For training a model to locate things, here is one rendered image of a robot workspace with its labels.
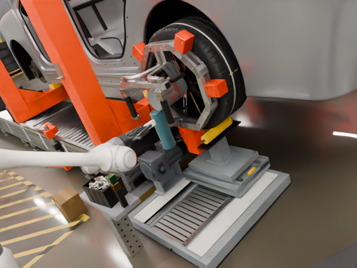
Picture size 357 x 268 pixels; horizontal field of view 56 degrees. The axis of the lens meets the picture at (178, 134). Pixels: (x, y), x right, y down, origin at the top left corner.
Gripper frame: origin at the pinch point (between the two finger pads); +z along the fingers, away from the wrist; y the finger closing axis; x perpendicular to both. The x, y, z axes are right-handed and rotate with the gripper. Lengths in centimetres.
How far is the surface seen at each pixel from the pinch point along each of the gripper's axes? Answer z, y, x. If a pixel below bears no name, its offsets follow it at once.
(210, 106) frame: 29.3, 17.2, -3.5
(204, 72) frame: 31.2, 18.3, 14.9
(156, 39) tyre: 38, -16, 36
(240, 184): 40, 13, -62
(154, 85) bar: 10.3, 2.1, 17.5
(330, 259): -7, 86, -50
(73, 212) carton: -20, -110, -71
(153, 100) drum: 16.8, -11.6, 6.7
